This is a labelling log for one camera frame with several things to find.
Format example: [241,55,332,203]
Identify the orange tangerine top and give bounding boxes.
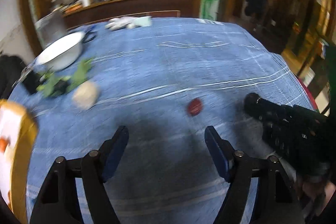
[0,138,9,153]

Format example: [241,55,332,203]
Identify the person's right hand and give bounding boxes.
[294,174,335,216]

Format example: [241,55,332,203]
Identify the yellow cardboard tray box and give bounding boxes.
[1,100,38,223]

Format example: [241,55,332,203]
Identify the white sugarcane piece far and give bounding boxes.
[72,81,100,110]

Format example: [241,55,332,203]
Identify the red jujube date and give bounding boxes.
[187,98,203,117]

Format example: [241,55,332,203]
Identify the small black box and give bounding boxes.
[53,79,70,96]

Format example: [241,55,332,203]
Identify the green leaves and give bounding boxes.
[37,58,93,98]

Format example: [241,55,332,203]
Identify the black cup with tools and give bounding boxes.
[19,68,41,95]

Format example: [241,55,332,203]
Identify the black sofa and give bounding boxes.
[1,55,26,99]

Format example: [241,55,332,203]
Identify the white enamel bowl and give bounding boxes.
[34,31,85,72]

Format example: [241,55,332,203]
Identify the blue plaid tablecloth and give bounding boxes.
[10,18,311,223]

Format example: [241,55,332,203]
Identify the blue scissors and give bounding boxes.
[82,25,97,43]

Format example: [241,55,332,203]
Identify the glass pitcher mug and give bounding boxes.
[35,10,67,49]

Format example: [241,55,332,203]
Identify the wooden sideboard counter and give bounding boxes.
[63,0,199,30]

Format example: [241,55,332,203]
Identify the white work gloves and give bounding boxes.
[105,16,152,31]

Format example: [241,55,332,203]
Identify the white paper cup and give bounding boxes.
[81,0,91,7]

